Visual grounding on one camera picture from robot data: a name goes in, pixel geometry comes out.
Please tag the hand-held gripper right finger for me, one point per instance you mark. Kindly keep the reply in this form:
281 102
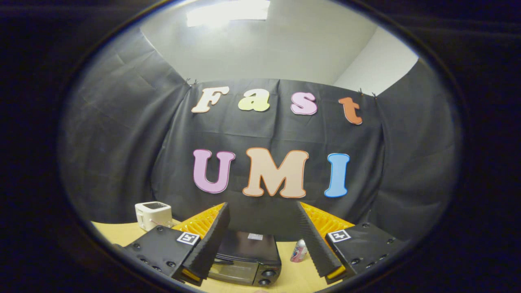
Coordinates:
315 240

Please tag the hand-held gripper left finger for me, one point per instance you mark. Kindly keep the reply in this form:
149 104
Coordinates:
211 240

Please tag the black toaster oven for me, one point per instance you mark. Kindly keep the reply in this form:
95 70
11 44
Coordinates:
252 252

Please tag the white pop-up toaster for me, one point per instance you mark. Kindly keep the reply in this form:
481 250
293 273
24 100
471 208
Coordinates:
152 213

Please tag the pink white can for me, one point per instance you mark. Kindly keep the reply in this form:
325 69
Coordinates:
299 251

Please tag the black backdrop cloth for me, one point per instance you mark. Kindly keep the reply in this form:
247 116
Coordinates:
264 134

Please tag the ceiling light panel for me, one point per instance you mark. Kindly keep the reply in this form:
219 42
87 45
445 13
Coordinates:
228 11

